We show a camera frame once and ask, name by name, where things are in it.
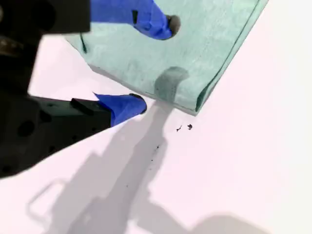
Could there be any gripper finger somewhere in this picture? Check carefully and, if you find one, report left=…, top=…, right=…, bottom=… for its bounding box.
left=0, top=92, right=147, bottom=180
left=90, top=0, right=181, bottom=41

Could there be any pale green t-shirt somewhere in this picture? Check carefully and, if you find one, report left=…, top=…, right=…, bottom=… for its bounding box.
left=63, top=0, right=270, bottom=117

